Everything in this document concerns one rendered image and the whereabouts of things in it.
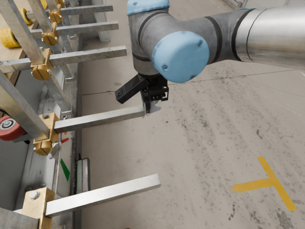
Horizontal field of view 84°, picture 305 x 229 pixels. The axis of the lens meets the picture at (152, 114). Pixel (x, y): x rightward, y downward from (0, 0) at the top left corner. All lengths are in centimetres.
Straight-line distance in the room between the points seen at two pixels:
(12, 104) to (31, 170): 44
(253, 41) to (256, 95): 190
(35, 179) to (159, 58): 72
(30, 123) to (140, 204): 98
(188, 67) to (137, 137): 128
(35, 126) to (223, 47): 50
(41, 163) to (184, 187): 95
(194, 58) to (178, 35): 5
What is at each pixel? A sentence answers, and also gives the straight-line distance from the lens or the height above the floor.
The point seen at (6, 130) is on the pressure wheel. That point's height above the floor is 91.
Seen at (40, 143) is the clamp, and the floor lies 87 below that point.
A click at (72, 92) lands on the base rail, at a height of 70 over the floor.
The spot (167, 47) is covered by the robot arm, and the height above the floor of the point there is 117.
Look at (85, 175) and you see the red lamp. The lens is 69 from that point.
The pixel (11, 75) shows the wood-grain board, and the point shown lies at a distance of 88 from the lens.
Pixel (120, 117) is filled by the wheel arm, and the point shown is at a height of 85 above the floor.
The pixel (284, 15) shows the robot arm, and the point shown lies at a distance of 32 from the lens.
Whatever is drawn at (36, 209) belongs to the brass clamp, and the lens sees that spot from 54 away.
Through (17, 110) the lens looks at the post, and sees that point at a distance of 52.
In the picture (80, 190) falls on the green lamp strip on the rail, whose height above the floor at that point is 70.
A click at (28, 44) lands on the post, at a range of 70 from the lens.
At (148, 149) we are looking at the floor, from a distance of 149.
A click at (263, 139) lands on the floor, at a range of 183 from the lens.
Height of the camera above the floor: 131
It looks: 50 degrees down
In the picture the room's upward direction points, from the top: straight up
